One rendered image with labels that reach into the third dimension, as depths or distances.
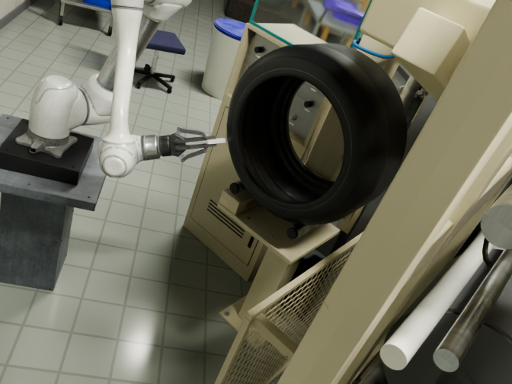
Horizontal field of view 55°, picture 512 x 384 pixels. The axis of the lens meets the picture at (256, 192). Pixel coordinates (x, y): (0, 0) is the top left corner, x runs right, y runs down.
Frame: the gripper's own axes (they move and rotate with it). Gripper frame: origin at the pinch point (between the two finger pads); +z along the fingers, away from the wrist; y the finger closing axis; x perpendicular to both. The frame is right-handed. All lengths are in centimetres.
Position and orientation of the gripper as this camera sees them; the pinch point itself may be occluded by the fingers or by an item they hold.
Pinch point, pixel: (216, 140)
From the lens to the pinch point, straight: 176.8
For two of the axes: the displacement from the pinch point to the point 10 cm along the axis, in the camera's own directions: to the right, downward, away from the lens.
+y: 0.9, 9.7, 2.5
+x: 0.8, 2.4, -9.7
